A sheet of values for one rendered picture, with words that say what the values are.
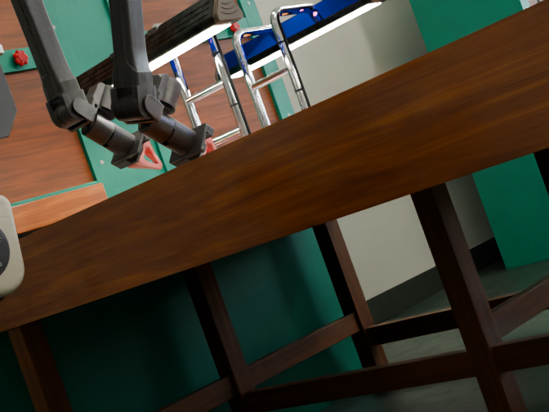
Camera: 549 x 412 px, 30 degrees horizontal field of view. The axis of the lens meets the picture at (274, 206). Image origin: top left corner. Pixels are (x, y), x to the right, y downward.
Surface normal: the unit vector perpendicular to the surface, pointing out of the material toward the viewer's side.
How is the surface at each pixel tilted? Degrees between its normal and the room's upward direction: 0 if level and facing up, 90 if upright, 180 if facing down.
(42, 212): 90
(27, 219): 90
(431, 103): 90
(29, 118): 90
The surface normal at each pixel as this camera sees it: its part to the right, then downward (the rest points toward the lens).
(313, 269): 0.68, -0.25
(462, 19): -0.66, 0.23
